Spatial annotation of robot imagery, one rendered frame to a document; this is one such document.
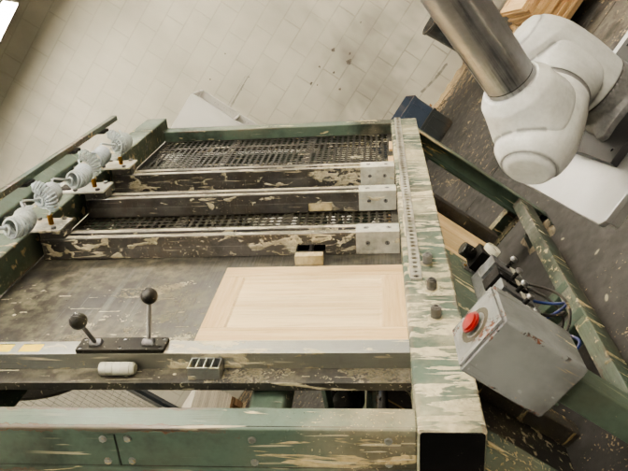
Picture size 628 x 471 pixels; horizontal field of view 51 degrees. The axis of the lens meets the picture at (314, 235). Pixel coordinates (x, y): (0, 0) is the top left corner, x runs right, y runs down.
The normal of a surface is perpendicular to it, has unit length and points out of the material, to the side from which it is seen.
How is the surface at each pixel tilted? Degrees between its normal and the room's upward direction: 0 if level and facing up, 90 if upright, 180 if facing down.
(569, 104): 111
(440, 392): 54
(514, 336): 90
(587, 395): 90
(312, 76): 90
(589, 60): 94
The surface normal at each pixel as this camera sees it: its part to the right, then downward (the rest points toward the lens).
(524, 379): -0.09, 0.41
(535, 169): -0.32, 0.86
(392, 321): -0.07, -0.91
